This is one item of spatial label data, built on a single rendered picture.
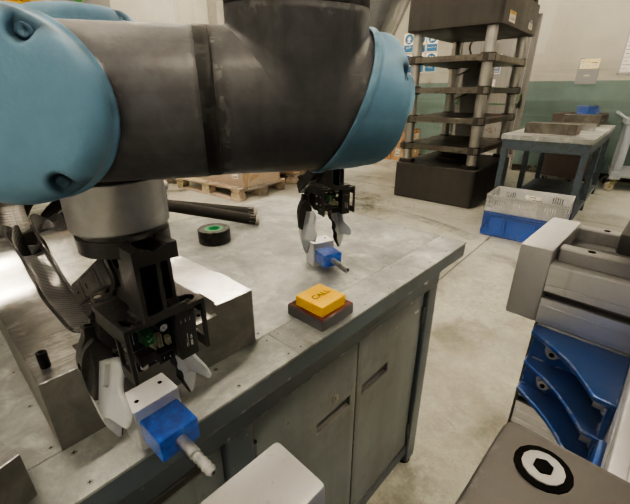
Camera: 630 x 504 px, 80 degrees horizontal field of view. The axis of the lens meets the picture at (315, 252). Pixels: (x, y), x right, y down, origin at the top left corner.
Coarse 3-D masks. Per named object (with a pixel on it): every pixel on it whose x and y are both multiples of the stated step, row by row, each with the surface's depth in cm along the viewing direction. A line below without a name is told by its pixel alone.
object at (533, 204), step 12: (492, 192) 325; (504, 192) 341; (516, 192) 335; (528, 192) 329; (540, 192) 323; (492, 204) 315; (504, 204) 335; (516, 204) 304; (528, 204) 298; (540, 204) 293; (552, 204) 287; (564, 204) 314; (528, 216) 301; (540, 216) 295; (552, 216) 290; (564, 216) 285
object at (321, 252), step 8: (320, 240) 81; (328, 240) 81; (312, 248) 80; (320, 248) 80; (328, 248) 80; (312, 256) 81; (320, 256) 78; (328, 256) 77; (336, 256) 78; (312, 264) 81; (320, 264) 79; (328, 264) 78; (336, 264) 76; (344, 272) 74
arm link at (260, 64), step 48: (240, 0) 17; (288, 0) 16; (336, 0) 16; (240, 48) 17; (288, 48) 17; (336, 48) 17; (384, 48) 19; (240, 96) 17; (288, 96) 18; (336, 96) 18; (384, 96) 19; (240, 144) 18; (288, 144) 19; (336, 144) 20; (384, 144) 21
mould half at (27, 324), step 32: (0, 256) 55; (64, 256) 59; (0, 288) 52; (32, 288) 53; (192, 288) 54; (224, 288) 54; (0, 320) 49; (32, 320) 47; (224, 320) 51; (32, 352) 40; (64, 352) 40; (224, 352) 53; (32, 384) 42; (64, 384) 38; (128, 384) 43; (64, 416) 39; (96, 416) 41; (64, 448) 40
